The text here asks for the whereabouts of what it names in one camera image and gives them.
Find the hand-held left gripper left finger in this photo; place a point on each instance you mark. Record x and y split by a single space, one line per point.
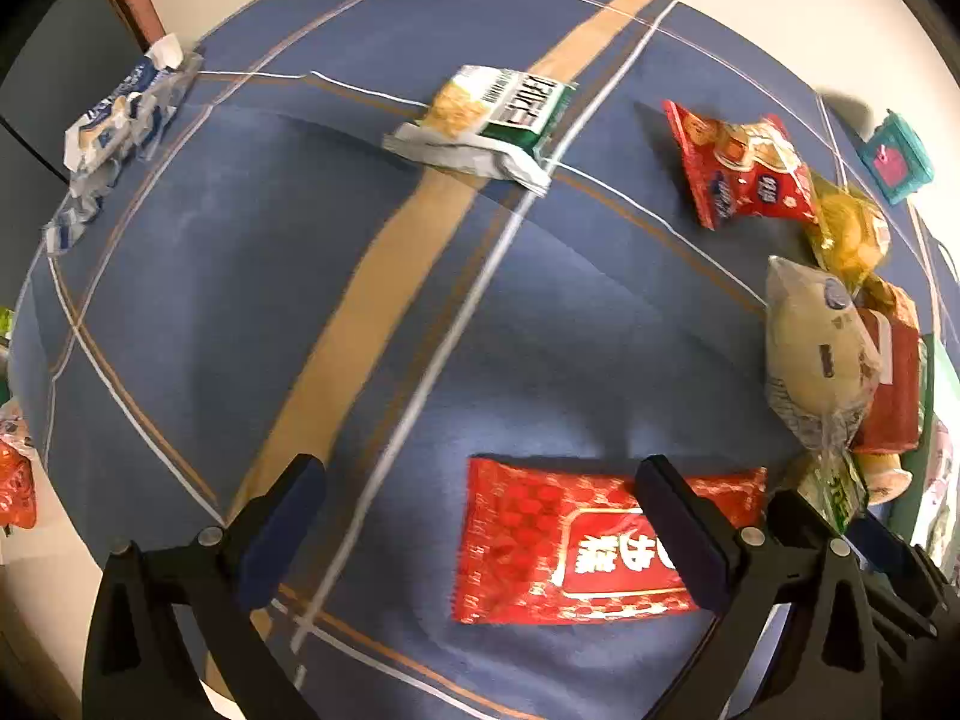
283 532

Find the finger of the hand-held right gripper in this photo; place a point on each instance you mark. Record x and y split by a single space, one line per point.
889 559
799 517

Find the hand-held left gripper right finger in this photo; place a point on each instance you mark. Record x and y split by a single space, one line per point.
686 540

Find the large red snack packet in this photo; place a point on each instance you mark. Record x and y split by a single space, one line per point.
525 540

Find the clear bread bag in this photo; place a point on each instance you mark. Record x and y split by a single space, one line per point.
814 352

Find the green tray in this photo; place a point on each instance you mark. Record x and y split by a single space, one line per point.
937 390

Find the green white snack bag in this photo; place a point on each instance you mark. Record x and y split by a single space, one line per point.
487 120

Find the green yellow snack packet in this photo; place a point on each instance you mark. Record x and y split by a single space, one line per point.
836 491

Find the yellow round snack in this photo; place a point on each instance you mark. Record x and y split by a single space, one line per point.
885 476

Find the pink snack packet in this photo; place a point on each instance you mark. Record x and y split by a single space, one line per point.
941 480

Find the red box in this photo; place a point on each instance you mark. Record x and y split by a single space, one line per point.
896 382

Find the small orange red packet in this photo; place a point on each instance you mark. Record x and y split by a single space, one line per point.
892 300

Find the blue plaid tablecloth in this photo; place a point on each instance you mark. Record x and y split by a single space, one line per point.
337 277

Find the orange red snack bag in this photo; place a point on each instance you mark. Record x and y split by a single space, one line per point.
15 484

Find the red cracker bag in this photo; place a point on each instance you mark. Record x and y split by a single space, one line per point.
742 165

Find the teal box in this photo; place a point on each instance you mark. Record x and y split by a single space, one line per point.
896 157

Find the blue white snack packet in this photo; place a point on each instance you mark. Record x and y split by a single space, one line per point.
75 210
112 109

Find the grey door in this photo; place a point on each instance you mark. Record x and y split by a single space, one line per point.
45 90

